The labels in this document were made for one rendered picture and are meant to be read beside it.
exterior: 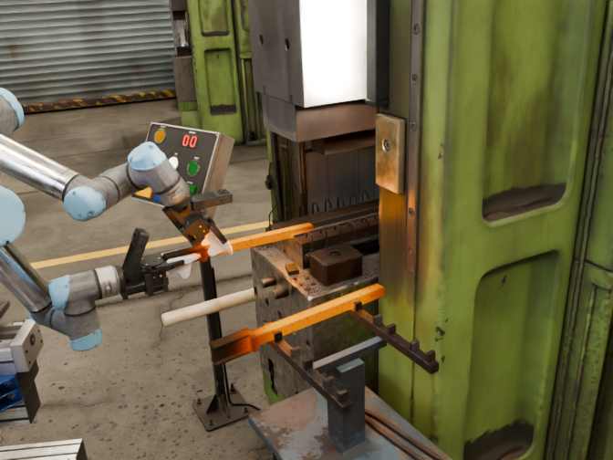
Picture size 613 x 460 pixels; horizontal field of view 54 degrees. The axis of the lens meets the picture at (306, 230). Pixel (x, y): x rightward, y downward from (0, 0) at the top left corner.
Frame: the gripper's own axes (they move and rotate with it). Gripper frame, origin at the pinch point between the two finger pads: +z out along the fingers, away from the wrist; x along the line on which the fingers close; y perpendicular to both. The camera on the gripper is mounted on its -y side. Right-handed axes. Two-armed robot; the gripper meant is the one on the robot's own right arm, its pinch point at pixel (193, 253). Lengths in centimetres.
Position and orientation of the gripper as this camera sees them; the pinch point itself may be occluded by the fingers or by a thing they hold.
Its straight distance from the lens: 157.8
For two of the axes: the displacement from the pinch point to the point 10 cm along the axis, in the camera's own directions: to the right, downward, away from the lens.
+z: 8.8, -2.1, 4.2
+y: 0.4, 9.2, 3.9
